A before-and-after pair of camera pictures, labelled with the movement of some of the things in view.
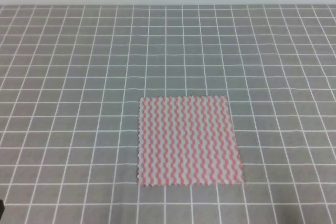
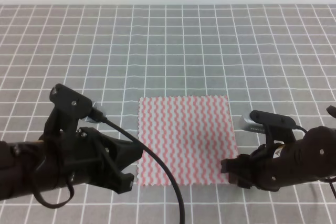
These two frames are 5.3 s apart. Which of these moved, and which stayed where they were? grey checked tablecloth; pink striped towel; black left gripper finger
Moved: black left gripper finger
Stayed: grey checked tablecloth; pink striped towel
